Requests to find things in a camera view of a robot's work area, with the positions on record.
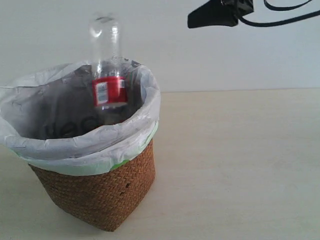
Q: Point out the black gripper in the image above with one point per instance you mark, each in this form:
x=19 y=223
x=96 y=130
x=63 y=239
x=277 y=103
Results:
x=219 y=13

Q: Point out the clear red label cola bottle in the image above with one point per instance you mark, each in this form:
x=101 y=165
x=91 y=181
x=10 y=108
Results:
x=108 y=82

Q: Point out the white plastic bin liner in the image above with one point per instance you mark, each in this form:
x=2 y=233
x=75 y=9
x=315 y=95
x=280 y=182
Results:
x=49 y=120

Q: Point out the brown woven wicker basket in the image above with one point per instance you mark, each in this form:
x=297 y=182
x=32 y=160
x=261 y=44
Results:
x=105 y=200

